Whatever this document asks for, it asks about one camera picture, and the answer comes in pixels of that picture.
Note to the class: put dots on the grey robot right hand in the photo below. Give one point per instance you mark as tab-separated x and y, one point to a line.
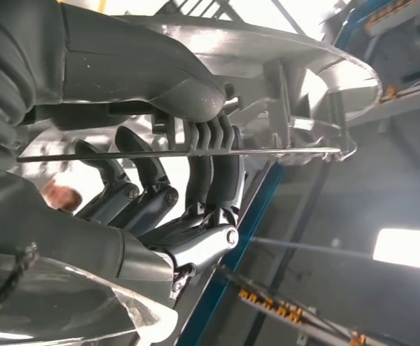
69	229

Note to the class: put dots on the blue metal shelf rack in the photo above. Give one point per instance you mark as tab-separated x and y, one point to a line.
231	258

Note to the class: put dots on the ceiling light panel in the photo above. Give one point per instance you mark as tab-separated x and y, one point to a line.
407	248

